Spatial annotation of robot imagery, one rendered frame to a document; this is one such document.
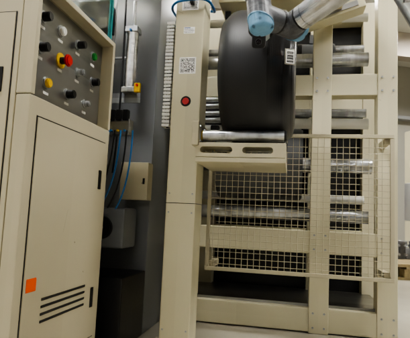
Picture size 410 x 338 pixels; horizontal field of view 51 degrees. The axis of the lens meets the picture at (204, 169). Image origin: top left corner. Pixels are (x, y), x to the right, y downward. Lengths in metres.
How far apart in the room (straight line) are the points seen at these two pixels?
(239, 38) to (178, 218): 0.76
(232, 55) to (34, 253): 0.98
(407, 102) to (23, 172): 8.61
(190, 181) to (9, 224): 0.80
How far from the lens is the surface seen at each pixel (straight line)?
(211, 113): 2.28
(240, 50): 1.70
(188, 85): 1.91
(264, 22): 1.34
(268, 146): 1.70
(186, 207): 1.83
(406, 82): 9.52
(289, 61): 1.69
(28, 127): 1.34
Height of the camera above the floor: 0.58
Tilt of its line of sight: 6 degrees up
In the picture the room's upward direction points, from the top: 3 degrees clockwise
